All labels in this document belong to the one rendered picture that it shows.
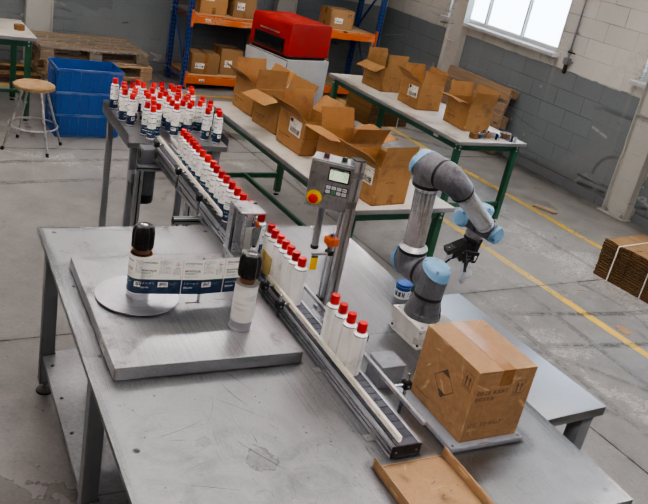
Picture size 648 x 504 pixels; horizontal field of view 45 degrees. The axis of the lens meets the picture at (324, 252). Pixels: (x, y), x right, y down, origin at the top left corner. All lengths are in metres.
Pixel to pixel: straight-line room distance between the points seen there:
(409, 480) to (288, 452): 0.37
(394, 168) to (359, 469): 2.57
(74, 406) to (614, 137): 6.69
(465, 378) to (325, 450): 0.50
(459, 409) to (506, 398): 0.16
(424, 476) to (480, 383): 0.33
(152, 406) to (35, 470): 1.13
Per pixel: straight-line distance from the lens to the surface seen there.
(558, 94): 9.40
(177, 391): 2.60
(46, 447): 3.67
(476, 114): 7.14
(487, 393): 2.56
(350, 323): 2.70
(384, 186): 4.67
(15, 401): 3.94
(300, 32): 8.30
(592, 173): 9.03
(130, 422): 2.45
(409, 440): 2.52
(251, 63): 6.37
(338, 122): 5.28
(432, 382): 2.69
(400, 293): 3.46
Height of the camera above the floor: 2.32
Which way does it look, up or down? 23 degrees down
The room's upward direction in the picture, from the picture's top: 12 degrees clockwise
